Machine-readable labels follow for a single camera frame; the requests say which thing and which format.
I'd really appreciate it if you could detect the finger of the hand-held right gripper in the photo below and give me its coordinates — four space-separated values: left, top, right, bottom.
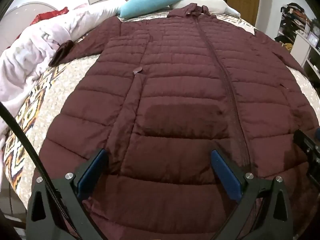
293 129 320 155

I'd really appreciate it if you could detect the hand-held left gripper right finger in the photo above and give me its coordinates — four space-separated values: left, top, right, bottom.
210 149 293 240

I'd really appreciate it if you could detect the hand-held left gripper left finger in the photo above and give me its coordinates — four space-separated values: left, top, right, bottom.
26 148 110 240

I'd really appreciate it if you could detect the maroon puffer jacket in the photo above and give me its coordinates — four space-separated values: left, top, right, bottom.
32 3 320 240

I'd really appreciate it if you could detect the patterned quilted bedspread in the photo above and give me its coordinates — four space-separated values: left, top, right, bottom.
0 7 320 205

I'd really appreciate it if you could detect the white shelf unit with clutter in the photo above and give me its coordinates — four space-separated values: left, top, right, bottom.
275 2 314 53

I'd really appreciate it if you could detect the pink fleece blanket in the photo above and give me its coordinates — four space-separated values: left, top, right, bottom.
0 0 127 137

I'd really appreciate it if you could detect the wooden door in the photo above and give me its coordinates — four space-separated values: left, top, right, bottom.
225 0 262 27

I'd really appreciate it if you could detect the red cloth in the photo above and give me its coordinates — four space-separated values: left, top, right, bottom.
30 6 69 26

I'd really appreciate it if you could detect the white pillow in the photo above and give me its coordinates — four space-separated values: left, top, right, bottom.
171 0 241 18

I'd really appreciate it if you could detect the pink arched headboard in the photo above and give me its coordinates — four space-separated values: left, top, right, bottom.
2 2 59 34

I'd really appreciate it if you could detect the teal pillow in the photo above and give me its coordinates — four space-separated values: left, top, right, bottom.
117 0 187 19

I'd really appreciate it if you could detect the black braided cable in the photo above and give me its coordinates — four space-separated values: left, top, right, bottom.
0 102 74 240

